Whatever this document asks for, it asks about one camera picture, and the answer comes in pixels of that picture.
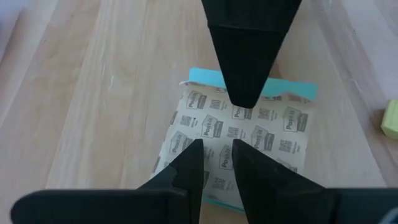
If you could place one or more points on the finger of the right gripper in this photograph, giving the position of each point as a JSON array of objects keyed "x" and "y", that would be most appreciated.
[{"x": 247, "y": 56}]

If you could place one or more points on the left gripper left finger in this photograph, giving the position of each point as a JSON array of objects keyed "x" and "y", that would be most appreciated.
[{"x": 124, "y": 207}]

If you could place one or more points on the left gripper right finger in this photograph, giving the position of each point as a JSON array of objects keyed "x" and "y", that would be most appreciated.
[{"x": 295, "y": 202}]

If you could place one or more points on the yellow-green eraser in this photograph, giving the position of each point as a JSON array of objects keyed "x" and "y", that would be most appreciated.
[{"x": 391, "y": 119}]

